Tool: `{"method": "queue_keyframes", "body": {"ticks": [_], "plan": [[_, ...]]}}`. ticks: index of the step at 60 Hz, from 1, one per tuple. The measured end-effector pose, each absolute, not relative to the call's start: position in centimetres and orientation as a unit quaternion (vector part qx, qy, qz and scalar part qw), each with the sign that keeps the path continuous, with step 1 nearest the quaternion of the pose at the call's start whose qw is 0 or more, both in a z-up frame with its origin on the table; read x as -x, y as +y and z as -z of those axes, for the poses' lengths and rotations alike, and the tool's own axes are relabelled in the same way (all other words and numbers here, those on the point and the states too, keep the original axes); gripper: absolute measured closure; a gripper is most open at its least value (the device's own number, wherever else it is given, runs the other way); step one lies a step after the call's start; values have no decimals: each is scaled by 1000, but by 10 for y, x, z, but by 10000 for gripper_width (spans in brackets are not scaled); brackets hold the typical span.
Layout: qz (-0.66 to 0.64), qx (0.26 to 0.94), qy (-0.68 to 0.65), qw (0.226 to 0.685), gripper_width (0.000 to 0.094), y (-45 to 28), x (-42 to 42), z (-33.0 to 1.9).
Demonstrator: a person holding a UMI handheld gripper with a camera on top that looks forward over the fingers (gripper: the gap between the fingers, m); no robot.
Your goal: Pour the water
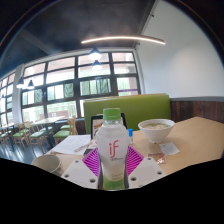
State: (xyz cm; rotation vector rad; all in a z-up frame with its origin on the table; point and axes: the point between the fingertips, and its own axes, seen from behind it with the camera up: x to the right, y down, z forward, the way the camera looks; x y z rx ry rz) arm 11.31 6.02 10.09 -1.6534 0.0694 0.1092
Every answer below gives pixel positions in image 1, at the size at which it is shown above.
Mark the beige paper cup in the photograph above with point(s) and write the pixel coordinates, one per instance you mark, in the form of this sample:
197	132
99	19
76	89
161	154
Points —
46	162

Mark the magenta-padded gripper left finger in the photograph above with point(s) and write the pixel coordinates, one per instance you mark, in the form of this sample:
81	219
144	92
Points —
78	171

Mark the small brown packet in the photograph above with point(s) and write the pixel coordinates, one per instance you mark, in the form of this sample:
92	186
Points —
157	158

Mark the black-framed tablet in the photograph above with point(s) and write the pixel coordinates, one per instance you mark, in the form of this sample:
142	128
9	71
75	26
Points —
96	125

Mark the clear green-capped drink bottle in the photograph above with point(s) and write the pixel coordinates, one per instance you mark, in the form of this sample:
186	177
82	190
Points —
112	150

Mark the black-framed window wall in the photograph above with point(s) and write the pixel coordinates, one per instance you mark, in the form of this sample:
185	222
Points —
63	90

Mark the green upholstered bench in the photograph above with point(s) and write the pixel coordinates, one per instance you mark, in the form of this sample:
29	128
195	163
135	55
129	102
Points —
140	106

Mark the small blue-capped bottle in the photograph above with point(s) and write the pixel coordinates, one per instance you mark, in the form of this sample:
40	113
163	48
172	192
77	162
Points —
130	136

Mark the white paper sheet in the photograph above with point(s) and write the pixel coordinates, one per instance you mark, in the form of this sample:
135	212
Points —
70	144

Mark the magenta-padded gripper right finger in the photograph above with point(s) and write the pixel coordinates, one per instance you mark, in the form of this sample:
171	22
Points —
146	170

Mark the white paper napkin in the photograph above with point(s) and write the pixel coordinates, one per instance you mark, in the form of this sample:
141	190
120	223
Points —
169	148

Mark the white ceramic bowl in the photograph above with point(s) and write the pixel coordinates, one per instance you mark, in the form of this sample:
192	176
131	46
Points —
156	131

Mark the wooden chairs with green seats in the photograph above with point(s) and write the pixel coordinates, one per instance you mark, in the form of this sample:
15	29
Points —
40	133

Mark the wooden dining table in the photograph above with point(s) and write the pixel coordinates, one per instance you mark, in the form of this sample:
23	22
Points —
48	120

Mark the dark pendant ceiling lamps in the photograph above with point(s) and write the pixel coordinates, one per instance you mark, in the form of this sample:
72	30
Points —
95	54

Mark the curved linear ceiling light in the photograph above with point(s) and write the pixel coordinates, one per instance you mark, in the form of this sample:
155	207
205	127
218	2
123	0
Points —
123	38

